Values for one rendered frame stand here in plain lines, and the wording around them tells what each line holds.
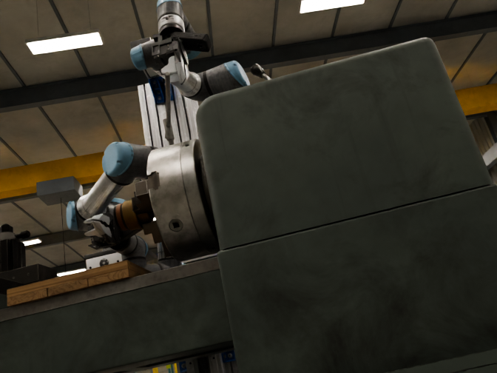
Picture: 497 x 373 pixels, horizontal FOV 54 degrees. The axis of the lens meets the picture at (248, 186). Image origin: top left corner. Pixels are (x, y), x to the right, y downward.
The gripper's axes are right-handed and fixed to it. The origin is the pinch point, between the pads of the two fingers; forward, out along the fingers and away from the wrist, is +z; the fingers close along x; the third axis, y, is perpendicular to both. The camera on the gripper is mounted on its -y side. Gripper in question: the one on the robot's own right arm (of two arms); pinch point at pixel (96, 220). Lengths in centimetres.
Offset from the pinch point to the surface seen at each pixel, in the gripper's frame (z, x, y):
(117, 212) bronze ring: 0.6, 0.7, -6.4
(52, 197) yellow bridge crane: -909, 454, 517
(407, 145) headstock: 19, -9, -80
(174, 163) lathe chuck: 11.8, 4.8, -26.8
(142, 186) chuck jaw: 10.3, 1.6, -17.4
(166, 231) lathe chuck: 8.1, -10.5, -21.1
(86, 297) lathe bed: 13.6, -23.3, -2.0
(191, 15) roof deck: -670, 653, 60
